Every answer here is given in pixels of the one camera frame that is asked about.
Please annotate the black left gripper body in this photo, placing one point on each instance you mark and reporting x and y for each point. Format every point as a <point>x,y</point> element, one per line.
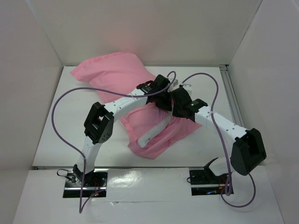
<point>161,101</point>

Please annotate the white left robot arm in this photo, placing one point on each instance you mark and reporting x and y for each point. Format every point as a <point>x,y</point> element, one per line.
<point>100,119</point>

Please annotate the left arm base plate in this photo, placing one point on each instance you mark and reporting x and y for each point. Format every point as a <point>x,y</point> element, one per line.
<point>96,185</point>

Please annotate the pink pillowcase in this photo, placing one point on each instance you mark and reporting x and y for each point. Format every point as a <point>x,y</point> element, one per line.
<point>122,72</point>

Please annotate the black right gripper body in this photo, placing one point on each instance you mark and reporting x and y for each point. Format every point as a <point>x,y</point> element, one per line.
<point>178,111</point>

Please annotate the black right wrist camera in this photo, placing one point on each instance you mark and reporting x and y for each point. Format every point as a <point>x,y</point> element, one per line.
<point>197,104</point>

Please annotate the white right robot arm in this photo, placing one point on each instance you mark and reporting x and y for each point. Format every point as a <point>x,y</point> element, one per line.
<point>245,147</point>

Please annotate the white pillow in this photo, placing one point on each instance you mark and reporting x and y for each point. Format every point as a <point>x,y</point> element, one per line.
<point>149,135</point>

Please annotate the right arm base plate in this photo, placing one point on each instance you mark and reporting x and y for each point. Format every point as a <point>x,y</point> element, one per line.
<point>203,182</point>

